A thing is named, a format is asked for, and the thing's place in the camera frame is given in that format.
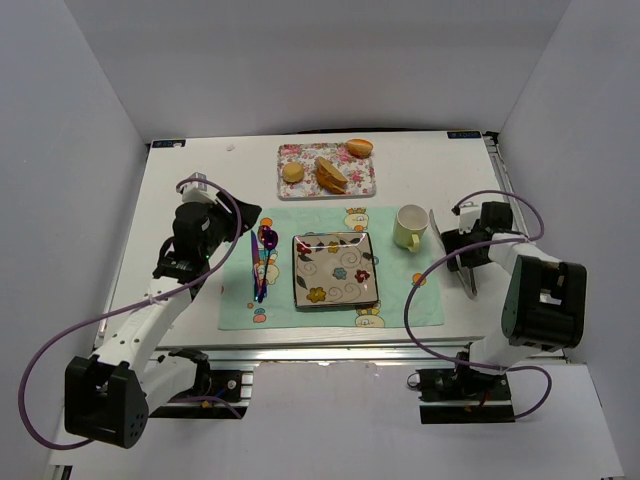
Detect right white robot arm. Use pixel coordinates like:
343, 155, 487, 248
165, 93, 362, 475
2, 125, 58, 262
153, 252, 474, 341
437, 201, 587, 375

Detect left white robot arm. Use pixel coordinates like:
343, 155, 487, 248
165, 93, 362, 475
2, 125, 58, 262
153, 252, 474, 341
64, 194, 261, 448

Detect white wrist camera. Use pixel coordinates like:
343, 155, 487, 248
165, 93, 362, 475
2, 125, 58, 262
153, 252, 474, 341
452, 201, 482, 235
175, 172, 229, 215

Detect yellow green mug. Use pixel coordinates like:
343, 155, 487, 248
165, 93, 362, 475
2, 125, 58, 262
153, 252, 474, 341
393, 204, 429, 253

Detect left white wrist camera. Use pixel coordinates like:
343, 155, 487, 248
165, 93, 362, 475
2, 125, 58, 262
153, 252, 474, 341
175, 172, 229, 215

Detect sliced bread pieces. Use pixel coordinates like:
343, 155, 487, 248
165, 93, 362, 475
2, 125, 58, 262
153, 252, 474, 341
315, 157, 348, 195

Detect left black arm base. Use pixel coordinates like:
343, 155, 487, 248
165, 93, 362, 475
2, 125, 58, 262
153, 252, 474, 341
141, 349, 253, 420

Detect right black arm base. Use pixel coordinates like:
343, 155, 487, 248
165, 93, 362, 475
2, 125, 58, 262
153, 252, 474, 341
406, 366, 515, 425

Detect oval bread roll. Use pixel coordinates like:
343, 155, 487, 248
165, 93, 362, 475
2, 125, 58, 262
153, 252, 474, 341
346, 139, 374, 158

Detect iridescent purple spoon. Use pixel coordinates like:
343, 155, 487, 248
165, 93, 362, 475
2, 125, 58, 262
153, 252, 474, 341
258, 227, 279, 303

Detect left blue corner sticker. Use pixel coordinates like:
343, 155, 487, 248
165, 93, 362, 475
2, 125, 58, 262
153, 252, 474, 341
151, 139, 186, 149

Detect iridescent purple knife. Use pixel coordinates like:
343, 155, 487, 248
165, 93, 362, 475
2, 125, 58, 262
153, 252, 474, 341
251, 231, 265, 303

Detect blue corner sticker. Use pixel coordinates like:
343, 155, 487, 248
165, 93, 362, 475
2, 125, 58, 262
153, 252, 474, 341
446, 130, 483, 140
151, 139, 186, 149

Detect right blue corner sticker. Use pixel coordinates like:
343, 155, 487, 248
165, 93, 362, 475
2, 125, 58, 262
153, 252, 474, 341
446, 130, 483, 140

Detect aluminium table frame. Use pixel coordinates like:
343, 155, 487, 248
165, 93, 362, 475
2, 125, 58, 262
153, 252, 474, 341
92, 129, 569, 366

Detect metal tongs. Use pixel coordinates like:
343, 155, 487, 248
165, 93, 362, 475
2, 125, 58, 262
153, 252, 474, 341
428, 209, 478, 299

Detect square floral plate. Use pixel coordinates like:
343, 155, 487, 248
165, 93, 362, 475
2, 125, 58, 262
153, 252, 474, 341
292, 231, 380, 310

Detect mint green placemat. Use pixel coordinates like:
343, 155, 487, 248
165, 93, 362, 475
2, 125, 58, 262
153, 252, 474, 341
218, 206, 444, 331

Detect floral serving tray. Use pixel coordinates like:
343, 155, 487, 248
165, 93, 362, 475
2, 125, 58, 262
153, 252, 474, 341
276, 142, 376, 200

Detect round bread bun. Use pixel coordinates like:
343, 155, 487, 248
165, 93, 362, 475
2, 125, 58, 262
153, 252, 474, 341
281, 162, 305, 184

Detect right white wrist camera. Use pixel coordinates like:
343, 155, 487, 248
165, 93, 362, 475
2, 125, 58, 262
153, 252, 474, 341
452, 201, 482, 235

